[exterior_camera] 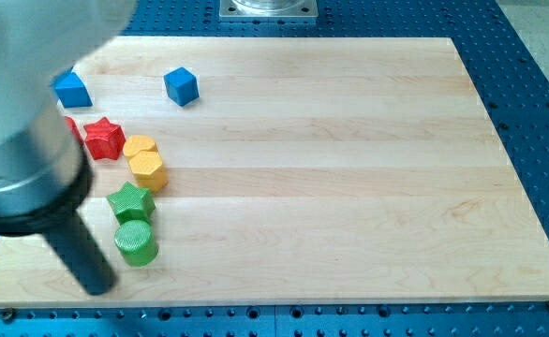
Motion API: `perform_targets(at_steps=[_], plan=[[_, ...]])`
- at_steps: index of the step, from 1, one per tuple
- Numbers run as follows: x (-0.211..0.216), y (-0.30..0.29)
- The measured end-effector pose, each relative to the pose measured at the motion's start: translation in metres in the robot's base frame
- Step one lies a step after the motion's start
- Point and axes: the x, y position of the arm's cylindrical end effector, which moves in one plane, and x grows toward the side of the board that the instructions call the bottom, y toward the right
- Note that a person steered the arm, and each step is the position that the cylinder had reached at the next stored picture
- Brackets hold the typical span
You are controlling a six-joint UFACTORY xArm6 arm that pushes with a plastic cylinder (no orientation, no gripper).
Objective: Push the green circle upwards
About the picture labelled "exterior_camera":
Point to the green cylinder block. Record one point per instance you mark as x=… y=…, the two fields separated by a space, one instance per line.
x=136 y=243

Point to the blue block near arm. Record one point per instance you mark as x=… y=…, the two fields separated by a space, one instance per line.
x=71 y=91

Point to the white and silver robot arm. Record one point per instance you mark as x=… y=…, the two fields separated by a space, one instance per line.
x=39 y=157

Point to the red block behind arm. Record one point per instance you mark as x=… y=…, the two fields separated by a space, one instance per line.
x=75 y=131

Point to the light wooden board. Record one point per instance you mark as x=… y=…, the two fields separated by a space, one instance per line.
x=309 y=170

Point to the blue cube block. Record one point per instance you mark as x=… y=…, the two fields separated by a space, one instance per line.
x=182 y=86

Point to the yellow hexagon block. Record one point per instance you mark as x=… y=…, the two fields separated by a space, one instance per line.
x=148 y=170

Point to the yellow cylinder block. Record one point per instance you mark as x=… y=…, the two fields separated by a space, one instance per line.
x=136 y=144

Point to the green star block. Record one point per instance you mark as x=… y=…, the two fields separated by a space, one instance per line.
x=132 y=203

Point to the red star block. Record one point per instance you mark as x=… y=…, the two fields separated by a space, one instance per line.
x=104 y=140

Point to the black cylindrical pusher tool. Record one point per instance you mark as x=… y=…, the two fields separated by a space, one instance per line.
x=63 y=229

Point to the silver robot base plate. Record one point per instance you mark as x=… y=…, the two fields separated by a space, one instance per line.
x=267 y=9

